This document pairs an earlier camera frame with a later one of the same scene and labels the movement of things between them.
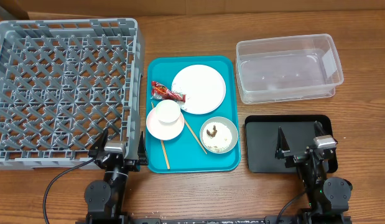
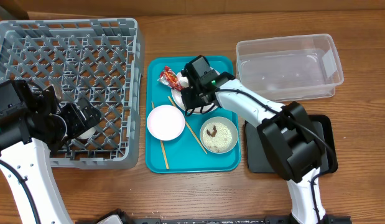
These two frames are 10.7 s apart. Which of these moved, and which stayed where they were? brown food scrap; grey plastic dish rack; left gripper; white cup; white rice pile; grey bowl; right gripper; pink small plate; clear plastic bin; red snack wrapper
Moved: red snack wrapper; right gripper; left gripper; white cup
Stayed: pink small plate; grey plastic dish rack; clear plastic bin; brown food scrap; white rice pile; grey bowl
